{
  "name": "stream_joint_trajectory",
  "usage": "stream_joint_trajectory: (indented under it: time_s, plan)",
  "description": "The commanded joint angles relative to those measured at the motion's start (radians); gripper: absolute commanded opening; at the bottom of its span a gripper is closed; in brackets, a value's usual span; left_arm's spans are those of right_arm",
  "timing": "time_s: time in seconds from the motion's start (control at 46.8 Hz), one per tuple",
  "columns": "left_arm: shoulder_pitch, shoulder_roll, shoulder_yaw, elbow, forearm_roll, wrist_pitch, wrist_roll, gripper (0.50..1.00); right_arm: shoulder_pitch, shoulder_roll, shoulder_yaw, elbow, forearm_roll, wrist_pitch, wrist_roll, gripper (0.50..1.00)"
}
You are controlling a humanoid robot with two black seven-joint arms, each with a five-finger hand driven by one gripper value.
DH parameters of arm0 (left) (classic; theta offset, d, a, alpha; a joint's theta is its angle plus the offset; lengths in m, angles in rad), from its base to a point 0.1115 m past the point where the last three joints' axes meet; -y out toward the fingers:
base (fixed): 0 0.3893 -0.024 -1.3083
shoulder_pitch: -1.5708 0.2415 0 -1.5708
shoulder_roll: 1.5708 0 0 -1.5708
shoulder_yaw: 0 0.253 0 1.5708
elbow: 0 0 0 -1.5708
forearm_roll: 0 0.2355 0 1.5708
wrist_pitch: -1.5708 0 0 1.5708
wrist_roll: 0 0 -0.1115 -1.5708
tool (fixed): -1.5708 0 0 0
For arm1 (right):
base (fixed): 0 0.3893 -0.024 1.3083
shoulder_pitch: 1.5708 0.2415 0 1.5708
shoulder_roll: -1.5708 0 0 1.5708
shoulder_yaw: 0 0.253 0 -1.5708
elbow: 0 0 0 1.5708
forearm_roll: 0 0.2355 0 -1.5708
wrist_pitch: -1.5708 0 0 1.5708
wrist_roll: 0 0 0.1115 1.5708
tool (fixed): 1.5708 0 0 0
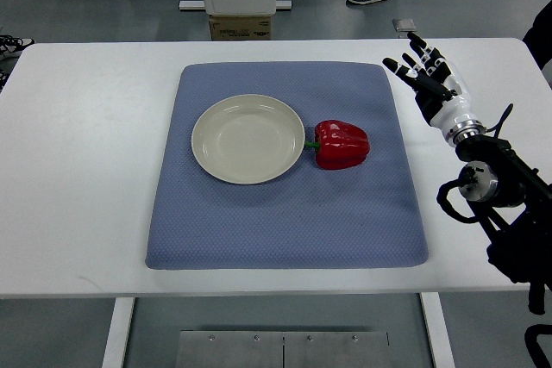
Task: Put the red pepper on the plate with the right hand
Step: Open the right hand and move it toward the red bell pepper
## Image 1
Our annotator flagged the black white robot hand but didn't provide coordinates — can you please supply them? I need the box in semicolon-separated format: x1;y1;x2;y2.
383;32;486;147

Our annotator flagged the red bell pepper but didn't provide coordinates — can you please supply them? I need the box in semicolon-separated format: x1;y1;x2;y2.
304;120;371;170

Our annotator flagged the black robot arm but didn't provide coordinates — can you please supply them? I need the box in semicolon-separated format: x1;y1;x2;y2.
436;107;551;315

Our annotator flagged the grey floor plate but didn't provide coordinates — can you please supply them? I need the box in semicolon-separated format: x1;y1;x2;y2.
392;18;417;33

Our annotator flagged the cream round plate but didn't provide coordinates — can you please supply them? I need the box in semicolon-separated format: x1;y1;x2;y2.
191;94;305;184

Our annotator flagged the blue textured mat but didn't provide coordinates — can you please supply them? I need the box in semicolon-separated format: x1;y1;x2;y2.
146;61;429;270

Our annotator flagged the cardboard box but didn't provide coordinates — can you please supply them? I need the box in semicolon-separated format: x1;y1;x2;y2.
209;16;272;41

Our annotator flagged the white table right leg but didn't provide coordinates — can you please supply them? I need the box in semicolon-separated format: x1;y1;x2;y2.
419;292;455;368

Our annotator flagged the white table leg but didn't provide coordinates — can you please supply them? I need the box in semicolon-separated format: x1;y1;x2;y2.
419;292;455;368
101;297;135;368

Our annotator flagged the white table left leg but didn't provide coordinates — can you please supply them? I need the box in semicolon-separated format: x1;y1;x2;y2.
101;297;135;368

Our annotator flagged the black white sneaker left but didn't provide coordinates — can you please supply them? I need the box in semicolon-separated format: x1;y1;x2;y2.
0;34;35;60

